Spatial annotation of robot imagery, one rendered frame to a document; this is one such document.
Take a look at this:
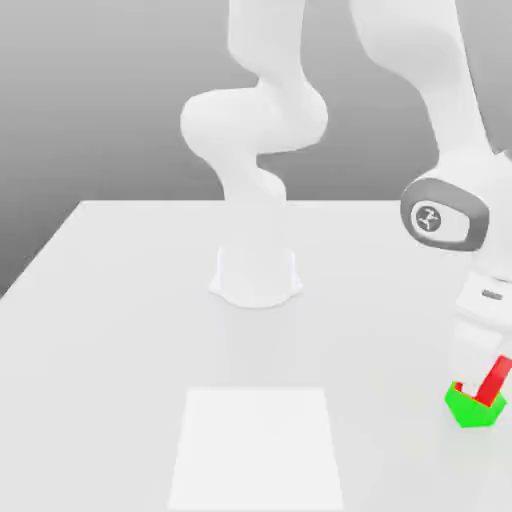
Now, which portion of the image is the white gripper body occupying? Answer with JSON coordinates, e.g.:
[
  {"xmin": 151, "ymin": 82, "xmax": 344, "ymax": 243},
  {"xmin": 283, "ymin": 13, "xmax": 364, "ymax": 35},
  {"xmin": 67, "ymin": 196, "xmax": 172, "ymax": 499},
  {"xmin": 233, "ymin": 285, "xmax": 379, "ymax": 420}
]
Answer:
[{"xmin": 454, "ymin": 271, "xmax": 512, "ymax": 337}]

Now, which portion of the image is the small red cube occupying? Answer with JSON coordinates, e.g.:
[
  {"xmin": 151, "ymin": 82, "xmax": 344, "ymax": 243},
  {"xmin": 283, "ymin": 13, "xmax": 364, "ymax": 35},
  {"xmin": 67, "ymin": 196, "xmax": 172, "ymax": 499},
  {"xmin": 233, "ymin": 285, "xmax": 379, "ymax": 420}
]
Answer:
[{"xmin": 454, "ymin": 354, "xmax": 512, "ymax": 408}]

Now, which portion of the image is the small green cube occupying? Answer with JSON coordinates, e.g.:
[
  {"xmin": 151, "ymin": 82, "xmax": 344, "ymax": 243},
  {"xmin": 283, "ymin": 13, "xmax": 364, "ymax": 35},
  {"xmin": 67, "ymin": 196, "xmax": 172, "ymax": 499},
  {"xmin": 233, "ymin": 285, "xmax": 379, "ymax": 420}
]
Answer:
[{"xmin": 443, "ymin": 380, "xmax": 508, "ymax": 430}]

